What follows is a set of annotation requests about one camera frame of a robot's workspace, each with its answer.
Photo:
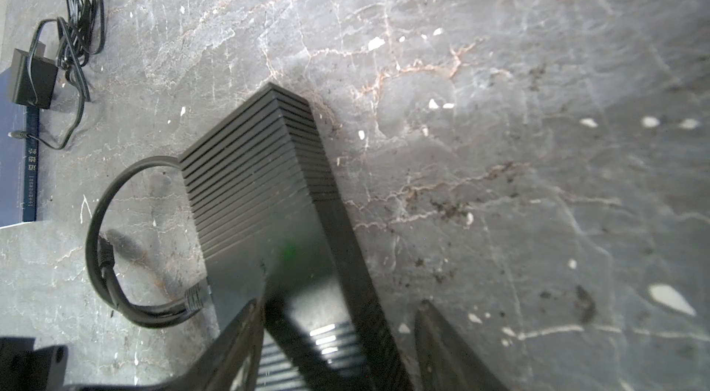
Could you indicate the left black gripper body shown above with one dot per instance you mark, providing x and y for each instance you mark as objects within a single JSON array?
[{"x": 24, "y": 367}]

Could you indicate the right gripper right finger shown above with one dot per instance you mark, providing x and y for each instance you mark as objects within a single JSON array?
[{"x": 446, "y": 361}]

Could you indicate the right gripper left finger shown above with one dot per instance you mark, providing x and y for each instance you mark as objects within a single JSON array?
[{"x": 232, "y": 361}]

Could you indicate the black ribbed network switch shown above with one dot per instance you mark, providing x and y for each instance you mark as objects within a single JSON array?
[{"x": 273, "y": 227}]

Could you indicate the blue booklet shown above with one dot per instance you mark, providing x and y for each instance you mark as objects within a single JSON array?
[{"x": 19, "y": 159}]

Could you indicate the black adapter with thin cord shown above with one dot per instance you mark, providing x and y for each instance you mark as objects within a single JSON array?
[{"x": 81, "y": 35}]

